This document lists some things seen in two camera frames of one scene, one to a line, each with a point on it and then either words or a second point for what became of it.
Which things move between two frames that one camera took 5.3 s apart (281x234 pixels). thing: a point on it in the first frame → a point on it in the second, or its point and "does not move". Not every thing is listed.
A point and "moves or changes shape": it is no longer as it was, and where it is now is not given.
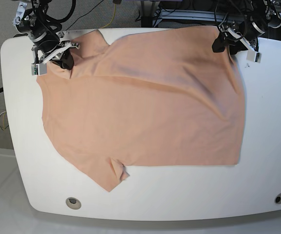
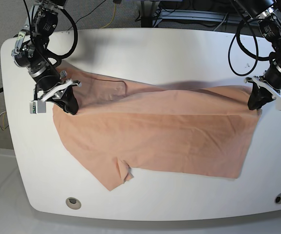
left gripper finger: (219, 43) → (258, 97)
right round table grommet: (280, 198) does not move
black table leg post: (147, 9) does not move
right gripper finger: (66, 61) → (68, 101)
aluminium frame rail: (206, 15) does not move
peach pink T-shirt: (160, 97) moves or changes shape
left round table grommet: (73, 203) does not move
